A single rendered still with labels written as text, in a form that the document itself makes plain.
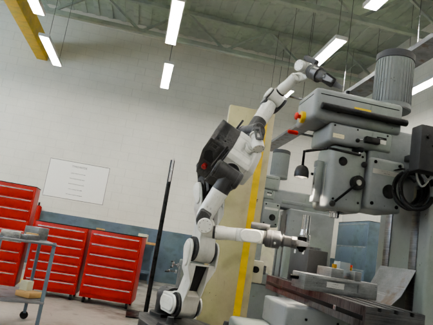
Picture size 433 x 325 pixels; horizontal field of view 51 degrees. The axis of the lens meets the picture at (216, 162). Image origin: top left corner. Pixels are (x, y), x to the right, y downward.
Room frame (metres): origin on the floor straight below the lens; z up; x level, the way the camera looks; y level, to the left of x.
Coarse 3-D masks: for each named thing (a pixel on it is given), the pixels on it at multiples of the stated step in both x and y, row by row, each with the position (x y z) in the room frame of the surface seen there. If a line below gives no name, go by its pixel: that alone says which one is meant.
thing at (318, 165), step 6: (318, 162) 2.25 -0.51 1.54; (318, 168) 2.25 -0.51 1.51; (318, 174) 2.25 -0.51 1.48; (318, 180) 2.25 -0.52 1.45; (312, 186) 2.28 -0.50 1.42; (318, 186) 2.25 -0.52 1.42; (312, 192) 2.27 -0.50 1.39; (318, 192) 2.26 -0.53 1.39; (312, 198) 2.26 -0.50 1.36; (318, 198) 2.26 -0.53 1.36
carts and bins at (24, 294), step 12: (36, 228) 4.66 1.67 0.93; (0, 240) 4.11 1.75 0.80; (12, 240) 4.15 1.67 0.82; (24, 240) 4.20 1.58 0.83; (36, 240) 4.44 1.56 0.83; (36, 252) 4.99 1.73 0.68; (36, 264) 5.00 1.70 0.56; (48, 264) 4.32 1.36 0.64; (48, 276) 4.33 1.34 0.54; (0, 288) 4.69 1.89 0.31; (12, 288) 4.81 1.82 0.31; (24, 288) 4.47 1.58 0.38; (0, 300) 4.16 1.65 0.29; (12, 300) 4.20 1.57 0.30; (24, 300) 4.25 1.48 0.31; (36, 300) 4.35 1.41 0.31; (24, 312) 5.00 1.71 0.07; (36, 324) 4.32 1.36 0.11
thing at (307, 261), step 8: (312, 248) 2.56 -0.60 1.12; (320, 248) 2.57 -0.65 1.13; (296, 256) 2.65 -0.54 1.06; (304, 256) 2.57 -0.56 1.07; (312, 256) 2.53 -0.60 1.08; (320, 256) 2.55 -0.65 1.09; (296, 264) 2.64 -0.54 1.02; (304, 264) 2.55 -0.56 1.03; (312, 264) 2.53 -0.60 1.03; (320, 264) 2.55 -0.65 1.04; (288, 272) 2.73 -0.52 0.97; (312, 272) 2.54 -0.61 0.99
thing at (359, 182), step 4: (356, 176) 2.17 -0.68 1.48; (360, 176) 2.17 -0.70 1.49; (352, 180) 2.17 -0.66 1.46; (356, 180) 2.17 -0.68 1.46; (360, 180) 2.17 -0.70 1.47; (364, 180) 2.18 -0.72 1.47; (352, 184) 2.17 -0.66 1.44; (356, 184) 2.17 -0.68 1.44; (360, 184) 2.17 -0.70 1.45; (364, 184) 2.17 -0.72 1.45; (352, 188) 2.17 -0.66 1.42; (356, 188) 2.17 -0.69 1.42; (360, 188) 2.17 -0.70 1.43; (344, 192) 2.16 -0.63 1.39; (340, 196) 2.16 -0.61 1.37; (336, 200) 2.15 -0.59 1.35; (332, 204) 2.14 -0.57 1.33
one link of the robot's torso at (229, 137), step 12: (216, 132) 2.38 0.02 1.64; (228, 132) 2.43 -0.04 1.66; (240, 132) 2.48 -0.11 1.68; (216, 144) 2.36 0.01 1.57; (228, 144) 2.38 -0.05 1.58; (240, 144) 2.43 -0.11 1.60; (204, 156) 2.45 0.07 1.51; (216, 156) 2.42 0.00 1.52; (228, 156) 2.36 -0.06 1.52; (240, 156) 2.38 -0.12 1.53; (252, 156) 2.42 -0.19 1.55; (204, 168) 2.48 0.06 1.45; (240, 168) 2.38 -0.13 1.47; (252, 168) 2.40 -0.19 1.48; (204, 180) 2.59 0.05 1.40
